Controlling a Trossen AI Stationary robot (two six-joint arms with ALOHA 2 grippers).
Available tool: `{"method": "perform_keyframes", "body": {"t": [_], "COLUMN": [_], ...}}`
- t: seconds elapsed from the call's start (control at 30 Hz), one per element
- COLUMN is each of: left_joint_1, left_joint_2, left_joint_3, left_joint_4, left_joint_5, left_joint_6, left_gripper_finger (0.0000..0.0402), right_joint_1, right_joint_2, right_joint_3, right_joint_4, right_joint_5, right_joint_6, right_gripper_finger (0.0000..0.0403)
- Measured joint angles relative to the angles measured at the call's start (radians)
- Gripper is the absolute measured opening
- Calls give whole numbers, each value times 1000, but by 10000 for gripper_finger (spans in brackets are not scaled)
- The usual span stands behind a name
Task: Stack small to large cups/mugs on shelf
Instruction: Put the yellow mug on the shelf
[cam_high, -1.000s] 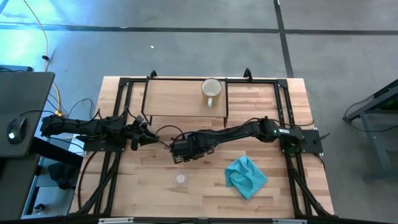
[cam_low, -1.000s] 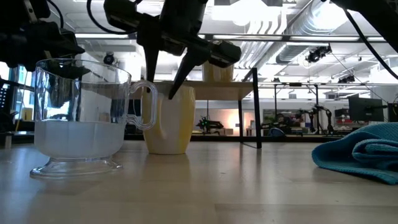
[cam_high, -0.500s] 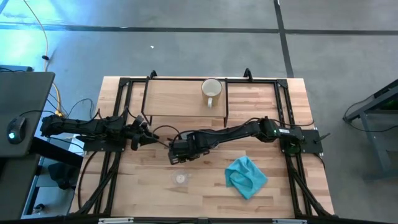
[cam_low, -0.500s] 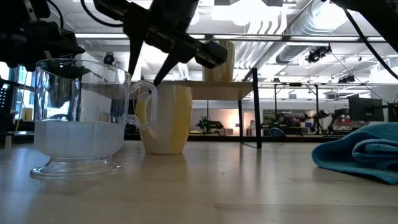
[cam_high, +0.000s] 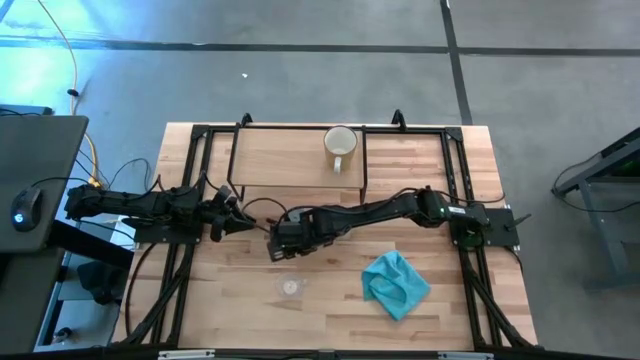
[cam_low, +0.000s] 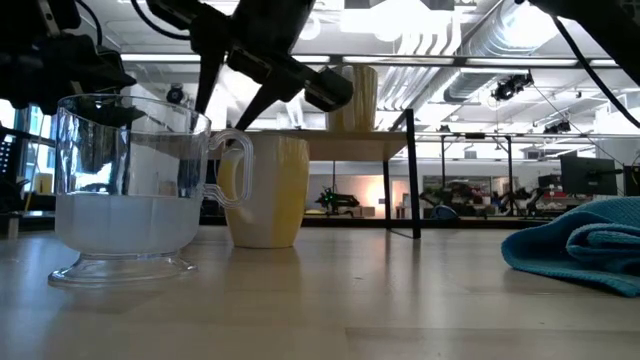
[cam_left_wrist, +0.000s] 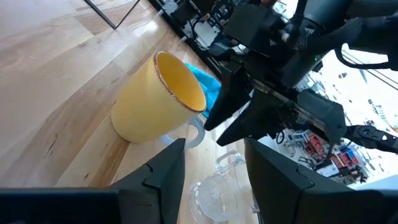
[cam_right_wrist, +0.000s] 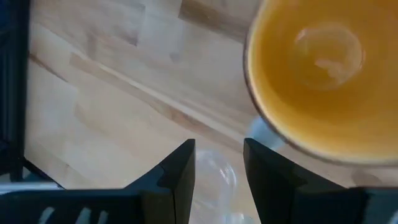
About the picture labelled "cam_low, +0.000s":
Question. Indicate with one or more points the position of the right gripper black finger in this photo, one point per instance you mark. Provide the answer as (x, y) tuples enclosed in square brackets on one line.
[(267, 100), (209, 80)]

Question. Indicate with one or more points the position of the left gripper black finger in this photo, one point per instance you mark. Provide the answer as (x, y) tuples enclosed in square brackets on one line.
[(100, 70), (115, 112)]

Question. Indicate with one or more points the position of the large yellow mug white inside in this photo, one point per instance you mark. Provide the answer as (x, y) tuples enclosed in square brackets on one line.
[(362, 100)]

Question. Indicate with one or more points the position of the small yellow mug orange inside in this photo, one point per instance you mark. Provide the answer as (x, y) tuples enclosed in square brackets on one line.
[(270, 200)]

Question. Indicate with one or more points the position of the clear plastic cup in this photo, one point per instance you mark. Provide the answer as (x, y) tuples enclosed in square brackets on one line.
[(125, 220)]

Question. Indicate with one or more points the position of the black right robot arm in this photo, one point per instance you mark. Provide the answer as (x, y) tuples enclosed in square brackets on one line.
[(600, 25)]

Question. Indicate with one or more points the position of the black background robot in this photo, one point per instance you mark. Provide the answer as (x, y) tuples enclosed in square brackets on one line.
[(337, 200)]

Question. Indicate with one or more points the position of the long ceiling strip light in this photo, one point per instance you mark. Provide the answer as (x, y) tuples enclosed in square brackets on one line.
[(400, 60)]

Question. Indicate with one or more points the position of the black-legged background table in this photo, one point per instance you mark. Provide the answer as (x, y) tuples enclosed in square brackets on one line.
[(475, 136)]

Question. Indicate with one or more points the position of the black ceiling-mounted device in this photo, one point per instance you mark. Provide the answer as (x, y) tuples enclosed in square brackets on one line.
[(510, 86)]

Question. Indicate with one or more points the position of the black computer monitor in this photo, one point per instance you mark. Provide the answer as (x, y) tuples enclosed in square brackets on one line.
[(587, 175)]

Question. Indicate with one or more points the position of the teal cloth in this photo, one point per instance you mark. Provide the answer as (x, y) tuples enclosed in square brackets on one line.
[(590, 240)]

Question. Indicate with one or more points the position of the black round camera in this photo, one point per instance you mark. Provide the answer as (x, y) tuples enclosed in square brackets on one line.
[(175, 94)]

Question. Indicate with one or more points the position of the black metal table frame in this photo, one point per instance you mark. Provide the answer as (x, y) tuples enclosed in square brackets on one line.
[(460, 222)]

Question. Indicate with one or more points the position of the silver ventilation duct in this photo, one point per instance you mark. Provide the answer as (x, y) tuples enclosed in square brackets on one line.
[(505, 30)]

